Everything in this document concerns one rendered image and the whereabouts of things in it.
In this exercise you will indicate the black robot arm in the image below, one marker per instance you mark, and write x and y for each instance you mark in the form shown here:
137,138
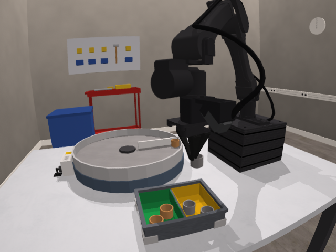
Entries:
174,78

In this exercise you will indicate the bronze bushing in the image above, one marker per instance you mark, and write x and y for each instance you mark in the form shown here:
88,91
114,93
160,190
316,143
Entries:
156,219
166,210
175,142

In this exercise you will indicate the grey metal bushing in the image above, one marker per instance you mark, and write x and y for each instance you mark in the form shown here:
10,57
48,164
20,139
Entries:
189,207
205,209
198,162

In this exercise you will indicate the grey round turntable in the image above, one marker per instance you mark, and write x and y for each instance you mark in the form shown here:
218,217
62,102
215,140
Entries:
106,162

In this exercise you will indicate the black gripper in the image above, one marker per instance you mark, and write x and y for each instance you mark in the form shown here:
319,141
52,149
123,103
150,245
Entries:
197,134

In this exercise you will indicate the yellow bin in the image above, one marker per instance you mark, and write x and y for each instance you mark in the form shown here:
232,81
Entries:
196,193

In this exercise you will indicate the green bin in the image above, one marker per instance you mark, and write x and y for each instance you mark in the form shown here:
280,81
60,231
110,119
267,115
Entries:
151,202

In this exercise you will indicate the dark grey divided bin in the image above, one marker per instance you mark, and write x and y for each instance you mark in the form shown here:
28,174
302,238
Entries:
182,226

